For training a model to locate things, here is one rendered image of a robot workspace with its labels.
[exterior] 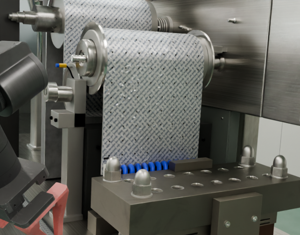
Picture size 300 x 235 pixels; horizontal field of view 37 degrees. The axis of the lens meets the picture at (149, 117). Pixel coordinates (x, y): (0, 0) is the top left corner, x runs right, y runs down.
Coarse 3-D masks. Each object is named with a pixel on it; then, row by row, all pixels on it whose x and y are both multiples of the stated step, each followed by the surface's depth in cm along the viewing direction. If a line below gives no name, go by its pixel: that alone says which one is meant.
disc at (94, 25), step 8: (88, 24) 92; (96, 24) 88; (96, 32) 88; (104, 40) 85; (104, 48) 85; (104, 56) 85; (104, 64) 85; (104, 72) 86; (104, 80) 87; (88, 88) 93; (96, 88) 89
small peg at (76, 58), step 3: (72, 57) 87; (75, 57) 87; (78, 57) 87; (81, 57) 87; (84, 57) 88; (72, 60) 87; (75, 60) 87; (78, 60) 87; (81, 60) 87; (84, 60) 88
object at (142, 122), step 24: (120, 96) 89; (144, 96) 92; (168, 96) 94; (192, 96) 98; (120, 120) 90; (144, 120) 92; (168, 120) 95; (192, 120) 99; (120, 144) 91; (144, 144) 93; (168, 144) 96; (192, 144) 100
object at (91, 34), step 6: (90, 30) 90; (84, 36) 93; (90, 36) 90; (96, 36) 88; (96, 42) 88; (204, 48) 99; (204, 54) 99; (204, 60) 98; (204, 66) 99; (96, 72) 88; (204, 72) 99; (84, 78) 94; (90, 78) 91; (96, 78) 88; (90, 84) 91
